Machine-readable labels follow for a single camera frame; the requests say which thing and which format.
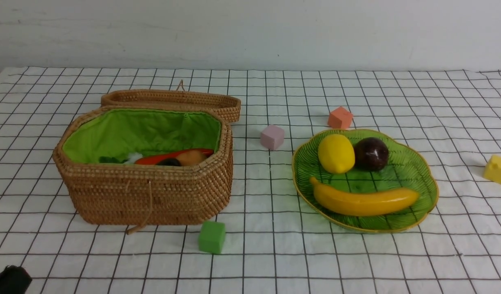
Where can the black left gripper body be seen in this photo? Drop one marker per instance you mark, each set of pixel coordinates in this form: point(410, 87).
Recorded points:
point(14, 280)

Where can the orange toy carrot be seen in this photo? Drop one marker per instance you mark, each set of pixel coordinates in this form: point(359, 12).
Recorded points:
point(139, 159)

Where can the purple toy eggplant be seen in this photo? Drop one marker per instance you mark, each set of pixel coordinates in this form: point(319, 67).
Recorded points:
point(169, 162)

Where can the brown toy potato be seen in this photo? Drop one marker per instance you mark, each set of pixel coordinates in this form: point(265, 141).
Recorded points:
point(191, 157)

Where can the yellow toy lemon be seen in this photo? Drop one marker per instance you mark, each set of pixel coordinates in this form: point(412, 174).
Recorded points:
point(336, 154)

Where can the yellow toy banana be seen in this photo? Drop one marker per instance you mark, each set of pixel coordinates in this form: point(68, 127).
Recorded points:
point(369, 204)

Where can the dark purple toy mangosteen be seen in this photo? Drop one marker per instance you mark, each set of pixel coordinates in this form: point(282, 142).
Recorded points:
point(371, 154)

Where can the woven rattan basket green lining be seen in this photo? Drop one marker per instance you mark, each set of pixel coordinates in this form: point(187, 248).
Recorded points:
point(92, 158)

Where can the green foam cube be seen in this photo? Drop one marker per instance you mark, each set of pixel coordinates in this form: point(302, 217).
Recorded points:
point(212, 237)

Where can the white checkered tablecloth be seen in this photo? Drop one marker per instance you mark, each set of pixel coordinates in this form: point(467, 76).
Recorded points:
point(275, 243)

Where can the woven rattan basket lid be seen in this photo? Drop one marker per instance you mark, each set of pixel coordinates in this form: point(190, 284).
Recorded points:
point(226, 107)

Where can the pink foam cube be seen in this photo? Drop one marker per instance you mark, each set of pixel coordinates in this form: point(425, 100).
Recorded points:
point(272, 137)

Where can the orange foam cube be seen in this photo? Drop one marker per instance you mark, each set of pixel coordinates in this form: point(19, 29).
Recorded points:
point(340, 118)

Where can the green glass leaf plate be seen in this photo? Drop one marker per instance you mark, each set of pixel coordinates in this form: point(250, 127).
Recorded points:
point(406, 168)

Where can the yellow foam cube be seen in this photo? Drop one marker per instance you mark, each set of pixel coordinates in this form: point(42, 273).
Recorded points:
point(492, 170)

